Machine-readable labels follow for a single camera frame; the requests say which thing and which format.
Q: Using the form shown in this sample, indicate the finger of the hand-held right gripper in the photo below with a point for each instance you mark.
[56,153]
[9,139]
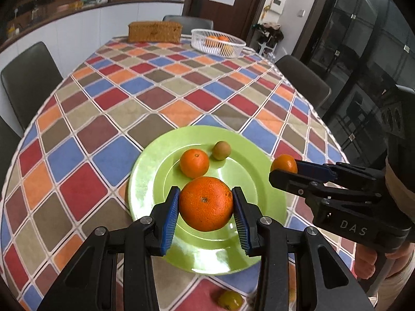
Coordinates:
[314,168]
[291,183]

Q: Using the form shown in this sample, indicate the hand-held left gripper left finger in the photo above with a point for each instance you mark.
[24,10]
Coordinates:
[170,222]

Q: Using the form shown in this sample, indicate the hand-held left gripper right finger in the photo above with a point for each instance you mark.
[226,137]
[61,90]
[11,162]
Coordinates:
[241,223]

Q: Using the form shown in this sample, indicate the small tangerine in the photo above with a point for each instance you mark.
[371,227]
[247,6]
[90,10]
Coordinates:
[282,163]

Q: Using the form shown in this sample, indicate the large orange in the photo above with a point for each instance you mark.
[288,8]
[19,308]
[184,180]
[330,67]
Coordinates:
[206,204]

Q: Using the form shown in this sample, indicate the green plate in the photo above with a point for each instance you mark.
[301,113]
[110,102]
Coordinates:
[146,181]

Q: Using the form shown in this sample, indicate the person's right hand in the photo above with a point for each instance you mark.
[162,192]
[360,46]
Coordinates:
[366,264]

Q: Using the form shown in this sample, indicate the medium orange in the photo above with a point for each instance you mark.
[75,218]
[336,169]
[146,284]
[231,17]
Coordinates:
[194,163]

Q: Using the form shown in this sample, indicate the brown kiwi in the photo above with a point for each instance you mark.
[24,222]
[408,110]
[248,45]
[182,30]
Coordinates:
[221,150]

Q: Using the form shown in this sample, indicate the green plum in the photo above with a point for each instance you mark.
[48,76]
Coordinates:
[229,300]

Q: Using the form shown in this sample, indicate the person's beige clothing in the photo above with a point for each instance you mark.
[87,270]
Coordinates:
[398,291]

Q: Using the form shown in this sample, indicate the dark leather chair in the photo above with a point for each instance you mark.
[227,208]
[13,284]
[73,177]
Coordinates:
[29,77]
[8,149]
[301,77]
[188,22]

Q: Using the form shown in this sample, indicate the checked colourful tablecloth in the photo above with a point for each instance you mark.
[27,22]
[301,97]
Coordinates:
[97,155]

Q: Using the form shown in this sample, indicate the black sliding glass door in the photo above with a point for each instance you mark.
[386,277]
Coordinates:
[356,55]

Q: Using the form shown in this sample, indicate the white shoe rack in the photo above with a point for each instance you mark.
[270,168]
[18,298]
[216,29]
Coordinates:
[266,48]

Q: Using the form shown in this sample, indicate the dark clothing pile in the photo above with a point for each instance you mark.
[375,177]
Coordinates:
[269,30]

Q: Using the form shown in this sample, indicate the yellowish orange in basket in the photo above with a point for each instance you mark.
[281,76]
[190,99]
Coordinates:
[227,51]

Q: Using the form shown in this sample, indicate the yellow hanging tassel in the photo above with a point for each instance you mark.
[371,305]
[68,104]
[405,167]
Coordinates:
[266,12]

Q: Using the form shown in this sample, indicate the white intercom panel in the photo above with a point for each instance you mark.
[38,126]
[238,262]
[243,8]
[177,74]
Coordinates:
[275,5]

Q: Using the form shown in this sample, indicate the white plastic basket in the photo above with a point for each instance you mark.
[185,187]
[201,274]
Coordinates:
[197,42]

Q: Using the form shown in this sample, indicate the dark brown door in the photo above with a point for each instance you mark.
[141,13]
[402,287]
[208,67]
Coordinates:
[253,0]

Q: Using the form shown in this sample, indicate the wicker box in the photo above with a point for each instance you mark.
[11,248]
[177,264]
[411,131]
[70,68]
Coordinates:
[154,32]

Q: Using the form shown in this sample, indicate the white counter cabinet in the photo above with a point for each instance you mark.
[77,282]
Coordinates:
[97,29]

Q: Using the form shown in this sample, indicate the light switch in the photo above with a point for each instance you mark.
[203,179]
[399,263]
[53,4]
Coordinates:
[302,13]

